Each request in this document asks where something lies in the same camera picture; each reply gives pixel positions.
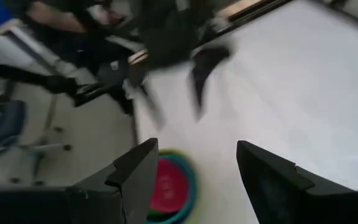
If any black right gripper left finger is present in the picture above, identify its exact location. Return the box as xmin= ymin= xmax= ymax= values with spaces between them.
xmin=67 ymin=138 xmax=160 ymax=224

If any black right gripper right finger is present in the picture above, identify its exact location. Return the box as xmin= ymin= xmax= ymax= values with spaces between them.
xmin=236 ymin=140 xmax=358 ymax=224

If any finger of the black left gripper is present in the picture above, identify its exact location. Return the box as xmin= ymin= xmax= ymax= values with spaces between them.
xmin=188 ymin=45 xmax=232 ymax=121
xmin=135 ymin=84 xmax=166 ymax=131

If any small green bowl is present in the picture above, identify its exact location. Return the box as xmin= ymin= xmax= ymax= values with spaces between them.
xmin=149 ymin=208 xmax=169 ymax=219

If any small pink bowl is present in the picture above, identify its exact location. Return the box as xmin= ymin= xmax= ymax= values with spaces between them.
xmin=150 ymin=157 xmax=191 ymax=214

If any teal bowl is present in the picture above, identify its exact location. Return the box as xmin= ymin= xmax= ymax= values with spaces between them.
xmin=146 ymin=152 xmax=199 ymax=224

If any large green bowl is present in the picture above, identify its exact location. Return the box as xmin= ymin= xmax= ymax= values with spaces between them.
xmin=157 ymin=149 xmax=198 ymax=224

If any dark blue office chair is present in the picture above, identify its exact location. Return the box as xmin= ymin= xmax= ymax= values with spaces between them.
xmin=0 ymin=99 xmax=73 ymax=187

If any black metal table frame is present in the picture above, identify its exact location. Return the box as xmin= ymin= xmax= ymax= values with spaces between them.
xmin=194 ymin=0 xmax=358 ymax=35

